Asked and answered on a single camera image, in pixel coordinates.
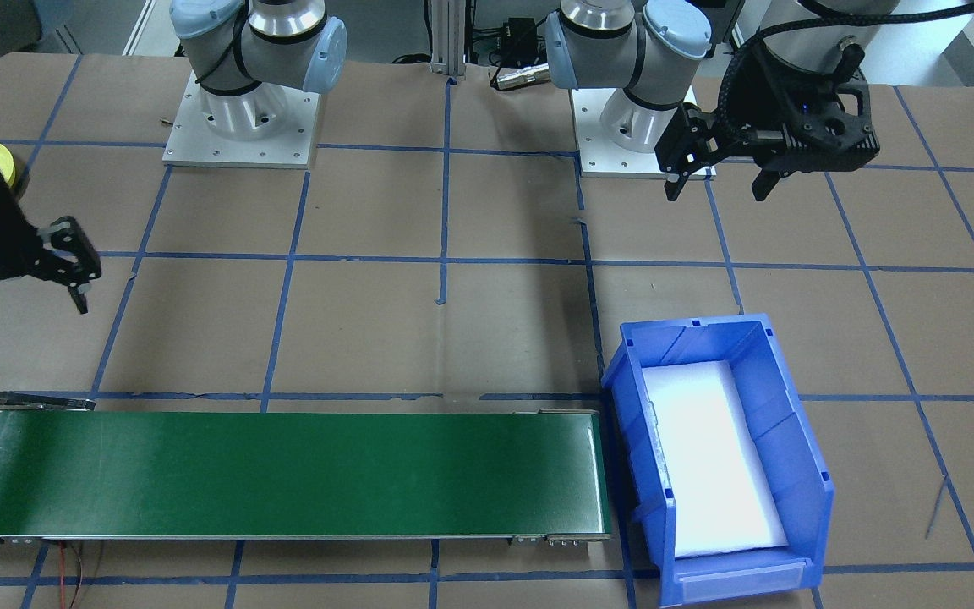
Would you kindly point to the silver metal cylinder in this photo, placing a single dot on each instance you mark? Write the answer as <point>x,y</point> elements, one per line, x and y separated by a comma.
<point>521,76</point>

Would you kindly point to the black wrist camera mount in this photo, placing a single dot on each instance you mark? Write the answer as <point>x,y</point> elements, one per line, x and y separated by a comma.
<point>834,127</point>

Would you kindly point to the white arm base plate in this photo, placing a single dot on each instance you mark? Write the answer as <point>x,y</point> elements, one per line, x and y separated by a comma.
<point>191,148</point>
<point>597,161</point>

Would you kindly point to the green conveyor belt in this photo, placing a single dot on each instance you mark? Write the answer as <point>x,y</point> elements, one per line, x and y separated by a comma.
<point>284,474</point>

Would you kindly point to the aluminium profile post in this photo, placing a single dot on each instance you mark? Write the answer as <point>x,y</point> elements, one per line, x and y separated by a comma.
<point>446,38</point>

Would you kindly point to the yellow plastic plate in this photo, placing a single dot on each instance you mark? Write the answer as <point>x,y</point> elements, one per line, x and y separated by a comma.
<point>7,165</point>

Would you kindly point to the white foam pad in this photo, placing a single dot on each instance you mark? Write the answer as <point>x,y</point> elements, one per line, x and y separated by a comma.
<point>707,457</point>

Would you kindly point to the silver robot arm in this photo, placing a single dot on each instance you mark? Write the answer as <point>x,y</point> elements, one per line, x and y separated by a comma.
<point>284,51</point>
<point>622,51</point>

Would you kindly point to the black electronics box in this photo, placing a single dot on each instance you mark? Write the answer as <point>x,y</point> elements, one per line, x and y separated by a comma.
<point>519,34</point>

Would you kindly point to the blue plastic storage bin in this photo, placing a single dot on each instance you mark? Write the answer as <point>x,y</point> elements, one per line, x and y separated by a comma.
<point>800,474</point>

